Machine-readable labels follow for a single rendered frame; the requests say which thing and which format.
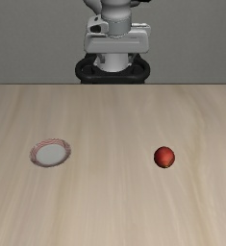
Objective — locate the white plate with red rim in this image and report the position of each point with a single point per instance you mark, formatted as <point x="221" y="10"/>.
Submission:
<point x="49" y="153"/>

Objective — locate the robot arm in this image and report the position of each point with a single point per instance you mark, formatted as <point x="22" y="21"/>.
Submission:
<point x="115" y="15"/>

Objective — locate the red onion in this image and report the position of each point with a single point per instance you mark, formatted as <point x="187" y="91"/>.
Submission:
<point x="164" y="157"/>

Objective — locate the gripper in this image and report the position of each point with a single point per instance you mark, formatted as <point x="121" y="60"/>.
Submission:
<point x="117" y="44"/>

